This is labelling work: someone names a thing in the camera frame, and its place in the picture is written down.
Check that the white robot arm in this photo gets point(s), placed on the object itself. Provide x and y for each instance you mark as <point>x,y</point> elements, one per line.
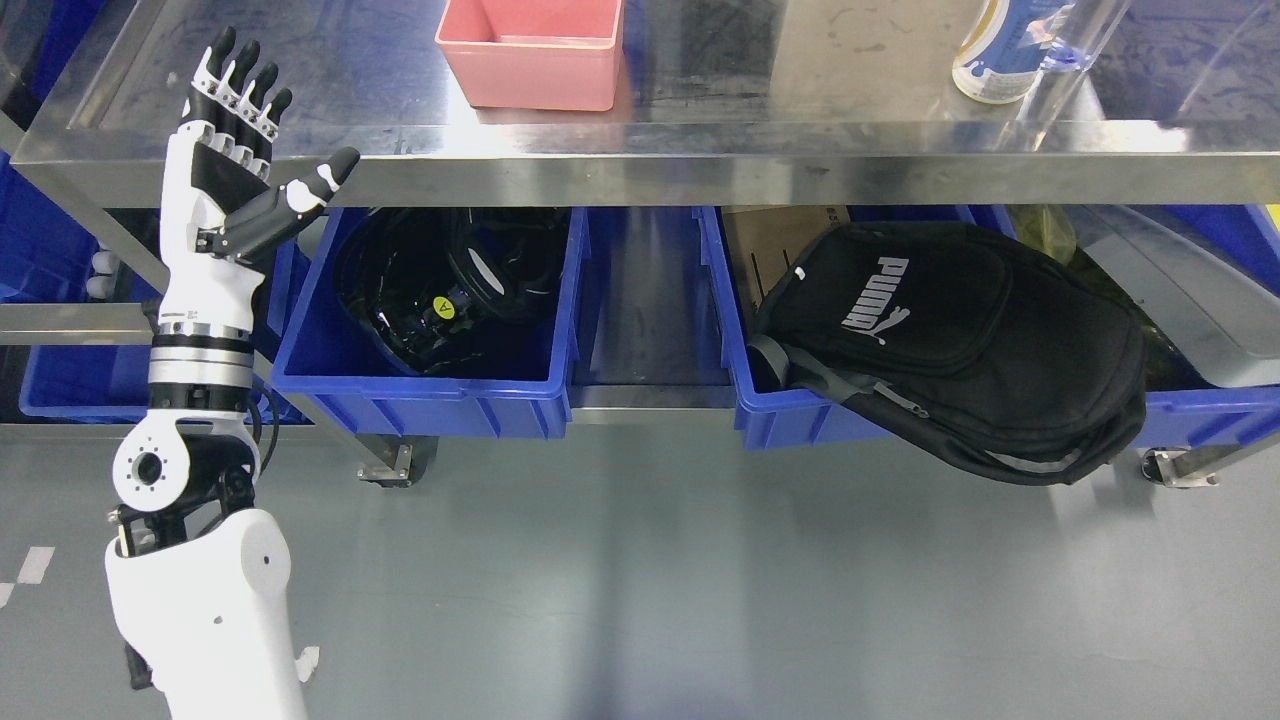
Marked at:
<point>197,573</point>

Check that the black Puma backpack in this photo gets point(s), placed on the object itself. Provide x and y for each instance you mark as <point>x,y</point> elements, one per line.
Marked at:
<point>971,346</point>

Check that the brown cardboard piece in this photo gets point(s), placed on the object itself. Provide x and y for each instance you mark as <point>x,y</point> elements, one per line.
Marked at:
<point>764,241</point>

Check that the blue bin with helmet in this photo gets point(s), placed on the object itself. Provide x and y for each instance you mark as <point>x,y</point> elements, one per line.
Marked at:
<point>525,393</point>

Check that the blue bin with backpack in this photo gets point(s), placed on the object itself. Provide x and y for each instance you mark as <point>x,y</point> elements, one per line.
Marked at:
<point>1176,418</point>

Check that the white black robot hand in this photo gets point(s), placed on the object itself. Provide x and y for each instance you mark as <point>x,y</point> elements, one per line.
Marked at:
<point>222,215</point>

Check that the grey plastic lid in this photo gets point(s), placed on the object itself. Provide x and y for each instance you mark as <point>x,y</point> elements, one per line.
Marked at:
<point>1221,318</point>

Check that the blue bin far left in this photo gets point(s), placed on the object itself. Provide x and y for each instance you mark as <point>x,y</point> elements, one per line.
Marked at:
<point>48,259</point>

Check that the white blue bottle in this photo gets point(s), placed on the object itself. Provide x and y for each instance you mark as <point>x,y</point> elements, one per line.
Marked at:
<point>1001,57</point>

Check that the stainless steel shelf table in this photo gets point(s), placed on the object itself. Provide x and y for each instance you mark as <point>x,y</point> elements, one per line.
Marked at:
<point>718,103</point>

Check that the pink plastic storage box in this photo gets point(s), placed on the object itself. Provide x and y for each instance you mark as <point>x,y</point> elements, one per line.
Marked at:
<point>534,55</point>

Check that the black glossy helmet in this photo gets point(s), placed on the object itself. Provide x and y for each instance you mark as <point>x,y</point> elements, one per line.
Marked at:
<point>442,291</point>

